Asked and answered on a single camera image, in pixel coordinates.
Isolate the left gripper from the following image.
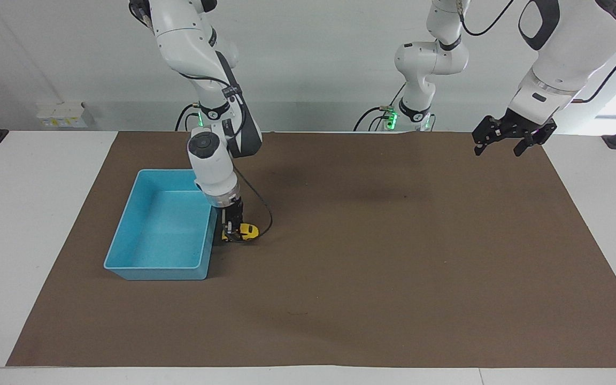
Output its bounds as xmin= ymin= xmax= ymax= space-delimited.
xmin=472 ymin=109 xmax=558 ymax=158

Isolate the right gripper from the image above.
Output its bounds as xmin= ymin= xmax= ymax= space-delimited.
xmin=220 ymin=197 xmax=245 ymax=224

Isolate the yellow toy beetle car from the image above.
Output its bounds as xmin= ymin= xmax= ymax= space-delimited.
xmin=221 ymin=223 xmax=260 ymax=242

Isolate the light blue plastic bin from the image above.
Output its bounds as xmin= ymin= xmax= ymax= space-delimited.
xmin=103 ymin=168 xmax=218 ymax=281

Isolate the black cable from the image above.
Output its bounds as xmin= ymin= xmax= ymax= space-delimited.
xmin=232 ymin=164 xmax=274 ymax=241
xmin=354 ymin=82 xmax=408 ymax=132
xmin=572 ymin=26 xmax=616 ymax=104
xmin=175 ymin=103 xmax=202 ymax=132
xmin=458 ymin=0 xmax=517 ymax=37

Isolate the white wall socket box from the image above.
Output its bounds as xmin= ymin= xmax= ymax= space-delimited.
xmin=36 ymin=101 xmax=95 ymax=129

